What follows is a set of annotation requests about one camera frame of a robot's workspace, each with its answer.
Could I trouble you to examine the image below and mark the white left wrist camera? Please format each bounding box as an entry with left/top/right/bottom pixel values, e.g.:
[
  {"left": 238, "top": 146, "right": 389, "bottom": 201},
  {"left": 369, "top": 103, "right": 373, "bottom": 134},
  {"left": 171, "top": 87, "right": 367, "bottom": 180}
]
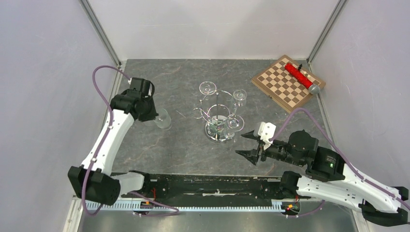
[{"left": 147, "top": 82, "right": 155, "bottom": 97}]

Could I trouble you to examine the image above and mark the white cable duct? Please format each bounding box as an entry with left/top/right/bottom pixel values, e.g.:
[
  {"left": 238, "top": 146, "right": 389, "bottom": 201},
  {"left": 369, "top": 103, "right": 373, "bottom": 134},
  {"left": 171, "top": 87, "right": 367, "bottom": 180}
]
[{"left": 101, "top": 200, "right": 285, "bottom": 213}]

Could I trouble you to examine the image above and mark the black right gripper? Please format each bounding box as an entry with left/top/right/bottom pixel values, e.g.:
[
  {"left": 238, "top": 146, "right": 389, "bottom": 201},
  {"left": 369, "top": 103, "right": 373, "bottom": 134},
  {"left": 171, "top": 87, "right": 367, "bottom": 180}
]
[{"left": 234, "top": 129, "right": 304, "bottom": 166}]

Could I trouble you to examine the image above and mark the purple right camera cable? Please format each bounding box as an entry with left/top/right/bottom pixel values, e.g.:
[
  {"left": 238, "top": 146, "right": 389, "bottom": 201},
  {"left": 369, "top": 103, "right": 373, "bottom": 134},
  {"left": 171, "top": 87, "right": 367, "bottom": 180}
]
[{"left": 270, "top": 107, "right": 410, "bottom": 218}]

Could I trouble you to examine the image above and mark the chrome wine glass rack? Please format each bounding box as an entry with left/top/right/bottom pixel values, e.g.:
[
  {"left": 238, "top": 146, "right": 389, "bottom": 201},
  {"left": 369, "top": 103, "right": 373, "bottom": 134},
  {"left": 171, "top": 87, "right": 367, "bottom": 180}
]
[{"left": 193, "top": 90, "right": 238, "bottom": 143}]

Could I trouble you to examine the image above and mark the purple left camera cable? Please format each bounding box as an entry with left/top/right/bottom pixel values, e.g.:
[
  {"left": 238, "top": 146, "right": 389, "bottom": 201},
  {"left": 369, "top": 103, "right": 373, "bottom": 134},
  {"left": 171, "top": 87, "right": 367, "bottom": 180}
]
[{"left": 80, "top": 65, "right": 180, "bottom": 218}]

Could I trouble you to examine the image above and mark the wooden chessboard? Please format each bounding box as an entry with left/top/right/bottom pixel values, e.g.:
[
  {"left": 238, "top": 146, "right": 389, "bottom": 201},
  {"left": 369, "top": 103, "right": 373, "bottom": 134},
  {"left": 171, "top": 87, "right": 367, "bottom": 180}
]
[{"left": 251, "top": 55, "right": 313, "bottom": 113}]

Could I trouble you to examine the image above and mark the clear wine glass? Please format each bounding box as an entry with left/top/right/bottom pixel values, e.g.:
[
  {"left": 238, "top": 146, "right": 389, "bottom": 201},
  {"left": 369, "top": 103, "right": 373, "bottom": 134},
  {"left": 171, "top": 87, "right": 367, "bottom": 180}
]
[
  {"left": 232, "top": 89, "right": 248, "bottom": 115},
  {"left": 224, "top": 114, "right": 244, "bottom": 139},
  {"left": 199, "top": 81, "right": 217, "bottom": 96},
  {"left": 154, "top": 108, "right": 171, "bottom": 130}
]

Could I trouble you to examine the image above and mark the red glitter microphone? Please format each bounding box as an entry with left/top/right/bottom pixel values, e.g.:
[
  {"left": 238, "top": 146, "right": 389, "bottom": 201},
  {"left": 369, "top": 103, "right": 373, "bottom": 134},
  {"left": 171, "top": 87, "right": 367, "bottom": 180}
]
[{"left": 284, "top": 63, "right": 320, "bottom": 95}]

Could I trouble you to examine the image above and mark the purple camera cable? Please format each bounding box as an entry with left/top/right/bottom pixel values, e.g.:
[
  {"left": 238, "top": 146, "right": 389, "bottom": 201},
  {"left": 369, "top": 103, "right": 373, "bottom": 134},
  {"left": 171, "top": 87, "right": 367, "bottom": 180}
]
[
  {"left": 270, "top": 107, "right": 410, "bottom": 218},
  {"left": 80, "top": 65, "right": 180, "bottom": 218}
]

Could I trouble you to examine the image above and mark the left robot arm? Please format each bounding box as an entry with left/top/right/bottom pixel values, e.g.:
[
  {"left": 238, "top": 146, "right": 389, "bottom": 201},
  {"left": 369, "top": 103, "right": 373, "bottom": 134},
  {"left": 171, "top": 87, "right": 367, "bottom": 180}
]
[{"left": 68, "top": 77, "right": 158, "bottom": 205}]

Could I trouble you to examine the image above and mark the aluminium frame rail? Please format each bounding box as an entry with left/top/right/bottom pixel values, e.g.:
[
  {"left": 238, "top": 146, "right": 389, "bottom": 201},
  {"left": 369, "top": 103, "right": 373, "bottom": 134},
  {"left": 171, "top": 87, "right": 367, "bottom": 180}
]
[{"left": 79, "top": 0, "right": 122, "bottom": 67}]

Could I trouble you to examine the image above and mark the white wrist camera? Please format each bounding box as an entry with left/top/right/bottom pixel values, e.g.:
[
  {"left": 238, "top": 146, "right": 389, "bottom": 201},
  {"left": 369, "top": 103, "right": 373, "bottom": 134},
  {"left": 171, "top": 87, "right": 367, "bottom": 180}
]
[
  {"left": 253, "top": 122, "right": 276, "bottom": 150},
  {"left": 147, "top": 82, "right": 155, "bottom": 97}
]

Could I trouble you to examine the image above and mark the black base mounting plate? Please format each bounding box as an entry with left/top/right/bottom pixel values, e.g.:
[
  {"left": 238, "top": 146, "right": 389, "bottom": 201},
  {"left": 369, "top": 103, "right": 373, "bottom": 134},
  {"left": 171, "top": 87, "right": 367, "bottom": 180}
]
[{"left": 139, "top": 174, "right": 287, "bottom": 207}]

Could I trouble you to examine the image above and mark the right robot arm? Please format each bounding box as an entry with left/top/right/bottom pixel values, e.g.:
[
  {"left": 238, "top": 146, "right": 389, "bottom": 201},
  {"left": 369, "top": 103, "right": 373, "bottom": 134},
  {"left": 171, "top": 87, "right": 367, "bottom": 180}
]
[{"left": 236, "top": 130, "right": 409, "bottom": 227}]

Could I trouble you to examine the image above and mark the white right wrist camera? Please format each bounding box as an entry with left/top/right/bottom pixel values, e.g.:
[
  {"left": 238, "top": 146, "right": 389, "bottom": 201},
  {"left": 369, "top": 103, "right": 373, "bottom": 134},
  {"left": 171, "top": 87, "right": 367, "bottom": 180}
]
[{"left": 253, "top": 122, "right": 276, "bottom": 150}]

